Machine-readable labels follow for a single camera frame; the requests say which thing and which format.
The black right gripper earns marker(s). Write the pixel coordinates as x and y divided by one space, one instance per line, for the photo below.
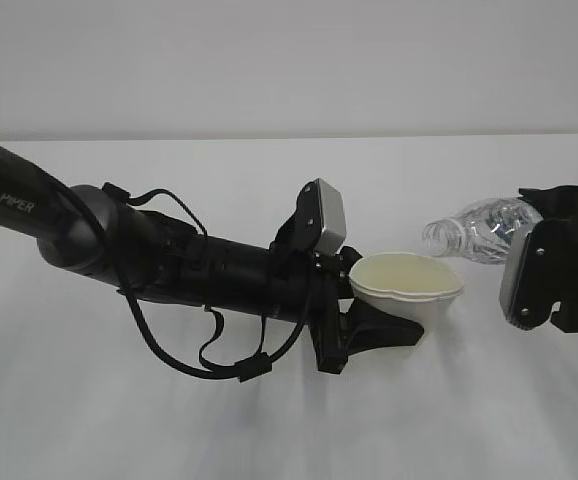
560 203

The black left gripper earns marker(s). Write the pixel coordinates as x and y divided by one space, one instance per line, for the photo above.
307 287

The white paper cup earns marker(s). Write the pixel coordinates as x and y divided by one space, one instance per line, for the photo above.
406 285

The clear green-label water bottle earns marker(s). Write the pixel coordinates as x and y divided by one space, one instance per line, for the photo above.
482 232

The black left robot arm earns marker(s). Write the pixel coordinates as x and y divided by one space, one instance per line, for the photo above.
106 234

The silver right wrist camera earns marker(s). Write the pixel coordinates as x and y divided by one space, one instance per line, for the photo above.
536 274

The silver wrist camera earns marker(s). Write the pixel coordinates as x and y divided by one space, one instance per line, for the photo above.
536 274
318 223

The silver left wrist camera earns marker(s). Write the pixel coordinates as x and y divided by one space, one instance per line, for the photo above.
318 223

